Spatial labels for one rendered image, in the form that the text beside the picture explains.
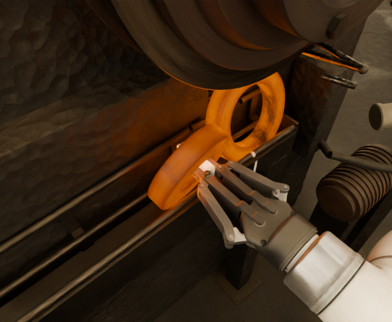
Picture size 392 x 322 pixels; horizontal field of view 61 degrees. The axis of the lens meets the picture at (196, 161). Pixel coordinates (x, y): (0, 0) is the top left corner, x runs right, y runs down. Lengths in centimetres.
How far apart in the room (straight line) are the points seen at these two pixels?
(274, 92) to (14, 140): 43
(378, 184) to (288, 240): 52
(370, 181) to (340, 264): 49
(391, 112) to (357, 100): 124
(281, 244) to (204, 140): 17
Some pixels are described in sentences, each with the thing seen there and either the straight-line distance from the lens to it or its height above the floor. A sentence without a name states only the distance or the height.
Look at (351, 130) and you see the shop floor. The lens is 186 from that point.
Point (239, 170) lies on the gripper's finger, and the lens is 50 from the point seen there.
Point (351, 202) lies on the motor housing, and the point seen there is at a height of 51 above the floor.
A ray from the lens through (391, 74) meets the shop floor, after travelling 239.
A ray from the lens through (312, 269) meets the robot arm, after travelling 43.
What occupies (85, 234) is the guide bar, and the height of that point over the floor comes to 69.
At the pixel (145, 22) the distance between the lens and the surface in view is 32.
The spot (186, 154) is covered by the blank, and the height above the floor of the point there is 83.
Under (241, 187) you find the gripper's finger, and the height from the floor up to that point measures 77.
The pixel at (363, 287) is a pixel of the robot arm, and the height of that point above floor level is 79.
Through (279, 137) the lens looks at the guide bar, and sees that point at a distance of 65.
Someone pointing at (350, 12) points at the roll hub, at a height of 100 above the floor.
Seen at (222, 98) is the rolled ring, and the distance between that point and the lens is 55.
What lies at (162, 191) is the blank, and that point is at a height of 78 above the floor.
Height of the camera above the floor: 116
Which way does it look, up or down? 48 degrees down
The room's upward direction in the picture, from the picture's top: straight up
